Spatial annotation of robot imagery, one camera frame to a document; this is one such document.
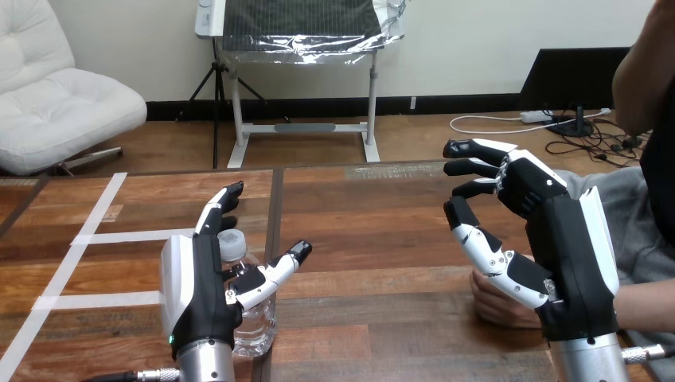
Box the dark screen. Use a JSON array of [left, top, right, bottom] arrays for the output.
[[519, 46, 632, 138]]

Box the white cushioned chair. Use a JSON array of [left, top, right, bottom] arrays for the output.
[[0, 0, 148, 177]]

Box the person's forearm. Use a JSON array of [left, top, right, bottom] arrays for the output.
[[612, 279, 675, 334]]

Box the black tripod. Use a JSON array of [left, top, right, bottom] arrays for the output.
[[179, 39, 291, 170]]

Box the tangle of cables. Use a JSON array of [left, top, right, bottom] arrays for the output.
[[449, 107, 653, 170]]

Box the clear water bottle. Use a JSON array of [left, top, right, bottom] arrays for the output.
[[217, 229, 277, 358]]

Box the white desk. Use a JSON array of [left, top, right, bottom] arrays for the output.
[[194, 0, 382, 170]]

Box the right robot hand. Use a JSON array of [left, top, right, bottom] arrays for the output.
[[443, 138, 621, 342]]

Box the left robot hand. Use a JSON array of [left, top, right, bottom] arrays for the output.
[[158, 181, 313, 353]]

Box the foil sheet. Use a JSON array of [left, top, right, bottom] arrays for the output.
[[220, 0, 408, 66]]

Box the person's hand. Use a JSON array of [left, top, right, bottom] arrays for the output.
[[469, 255, 543, 330]]

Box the person's body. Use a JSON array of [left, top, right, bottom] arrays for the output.
[[554, 0, 675, 286]]

